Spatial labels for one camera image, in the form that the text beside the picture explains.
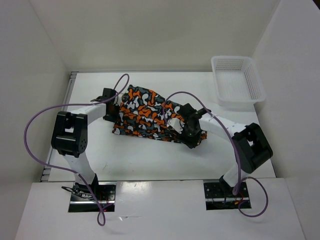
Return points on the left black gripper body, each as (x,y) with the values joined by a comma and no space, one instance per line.
(112,116)

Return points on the wrist white camera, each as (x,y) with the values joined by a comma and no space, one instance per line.
(118,99)
(176,124)

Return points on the white plastic basket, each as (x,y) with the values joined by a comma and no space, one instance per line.
(237,81)

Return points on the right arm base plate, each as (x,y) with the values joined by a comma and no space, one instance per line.
(218,197)

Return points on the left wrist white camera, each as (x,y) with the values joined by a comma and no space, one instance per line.
(118,99)

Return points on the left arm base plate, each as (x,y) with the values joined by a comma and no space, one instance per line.
(82,201)

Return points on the camouflage orange black shorts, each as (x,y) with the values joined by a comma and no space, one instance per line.
(144,113)

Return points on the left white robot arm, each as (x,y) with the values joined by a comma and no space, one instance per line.
(70,136)

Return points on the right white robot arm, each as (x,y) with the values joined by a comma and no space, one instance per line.
(250,145)

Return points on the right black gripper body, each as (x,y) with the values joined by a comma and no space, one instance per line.
(190,136)

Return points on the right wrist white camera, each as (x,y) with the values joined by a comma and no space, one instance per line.
(176,124)

